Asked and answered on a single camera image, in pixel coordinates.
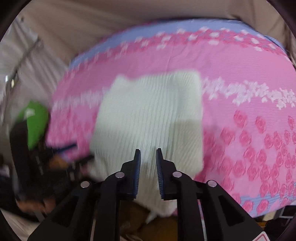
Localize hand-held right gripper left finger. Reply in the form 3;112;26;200
28;149;142;241

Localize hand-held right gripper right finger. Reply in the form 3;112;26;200
156;148;266;241

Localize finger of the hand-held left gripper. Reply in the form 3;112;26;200
75;155;95;164
55;144;78;155

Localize white red black knit sweater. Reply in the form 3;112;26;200
89;70;206;219

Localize green cloth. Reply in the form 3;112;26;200
18;100;50;151

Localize pink floral bed sheet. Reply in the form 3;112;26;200
46;20;296;218

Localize white curtain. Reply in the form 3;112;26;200
0;19;70;130

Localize beige backdrop cloth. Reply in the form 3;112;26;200
22;0;295;70

